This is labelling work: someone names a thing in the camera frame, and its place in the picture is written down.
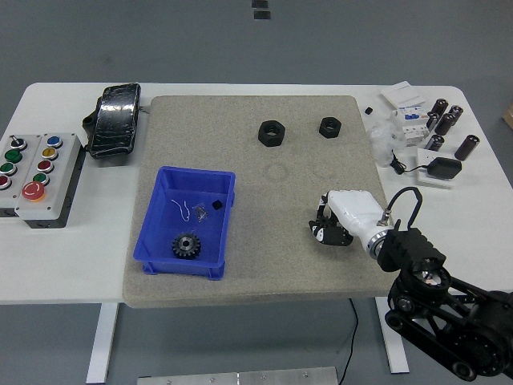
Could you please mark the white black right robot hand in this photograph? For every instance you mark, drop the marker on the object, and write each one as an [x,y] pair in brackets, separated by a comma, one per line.
[356,210]

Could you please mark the small black gear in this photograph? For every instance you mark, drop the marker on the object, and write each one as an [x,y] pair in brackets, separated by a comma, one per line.
[329,222]

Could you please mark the large black gear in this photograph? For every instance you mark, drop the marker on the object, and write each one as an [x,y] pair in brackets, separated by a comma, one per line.
[179,251]

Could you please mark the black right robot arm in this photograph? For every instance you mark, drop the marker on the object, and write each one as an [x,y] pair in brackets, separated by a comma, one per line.
[409,248]

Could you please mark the small black hex nut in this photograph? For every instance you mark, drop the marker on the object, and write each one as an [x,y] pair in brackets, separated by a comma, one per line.
[325,130]

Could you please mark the large black hex nut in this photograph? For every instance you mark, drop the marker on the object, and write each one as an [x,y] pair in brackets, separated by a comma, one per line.
[266,138]

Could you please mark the brown cardboard box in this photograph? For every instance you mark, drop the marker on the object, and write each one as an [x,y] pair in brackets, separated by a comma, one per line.
[509,116]

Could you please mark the blue plastic box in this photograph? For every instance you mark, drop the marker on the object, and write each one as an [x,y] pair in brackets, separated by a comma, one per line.
[168,224]

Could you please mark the grey emergency-stop control box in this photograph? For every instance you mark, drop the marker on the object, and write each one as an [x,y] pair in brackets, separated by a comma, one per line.
[60,160]

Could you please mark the grey four-button control box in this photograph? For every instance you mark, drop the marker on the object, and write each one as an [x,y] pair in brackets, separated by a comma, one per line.
[23,160]

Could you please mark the crumpled clear plastic bag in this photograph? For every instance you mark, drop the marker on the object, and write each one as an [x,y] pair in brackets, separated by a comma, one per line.
[380,144]

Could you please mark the grey-brown mat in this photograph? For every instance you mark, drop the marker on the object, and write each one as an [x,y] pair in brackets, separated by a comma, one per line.
[280,240]

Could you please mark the black power adapter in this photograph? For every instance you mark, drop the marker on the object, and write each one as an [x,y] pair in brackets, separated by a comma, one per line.
[445,168]

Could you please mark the white circuit breaker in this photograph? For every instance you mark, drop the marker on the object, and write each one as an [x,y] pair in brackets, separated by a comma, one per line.
[413,130]

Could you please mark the small black cube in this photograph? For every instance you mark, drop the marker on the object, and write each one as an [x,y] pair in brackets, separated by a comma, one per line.
[216,205]
[368,110]

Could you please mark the dark brown capacitor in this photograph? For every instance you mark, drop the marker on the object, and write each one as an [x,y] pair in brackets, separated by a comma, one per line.
[445,124]
[467,147]
[433,120]
[456,111]
[439,107]
[435,143]

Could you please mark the flat white carton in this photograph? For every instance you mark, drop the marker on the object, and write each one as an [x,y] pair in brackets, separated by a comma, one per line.
[402,95]

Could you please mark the white table leg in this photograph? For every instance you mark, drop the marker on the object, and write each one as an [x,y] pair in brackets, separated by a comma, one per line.
[102,341]
[397,353]

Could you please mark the small bag of screws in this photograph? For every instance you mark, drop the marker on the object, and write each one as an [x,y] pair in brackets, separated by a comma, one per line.
[200,211]

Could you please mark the grey metal plate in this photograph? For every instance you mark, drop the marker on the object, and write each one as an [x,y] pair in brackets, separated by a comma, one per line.
[240,379]

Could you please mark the black floor marker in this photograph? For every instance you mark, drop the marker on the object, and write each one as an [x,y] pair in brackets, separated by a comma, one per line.
[262,14]
[260,3]

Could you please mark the black plastic-wrapped device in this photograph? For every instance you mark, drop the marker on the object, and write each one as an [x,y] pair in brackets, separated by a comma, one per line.
[114,120]

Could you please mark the white switch plate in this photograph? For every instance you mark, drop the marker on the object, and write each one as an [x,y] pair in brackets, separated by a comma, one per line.
[422,154]

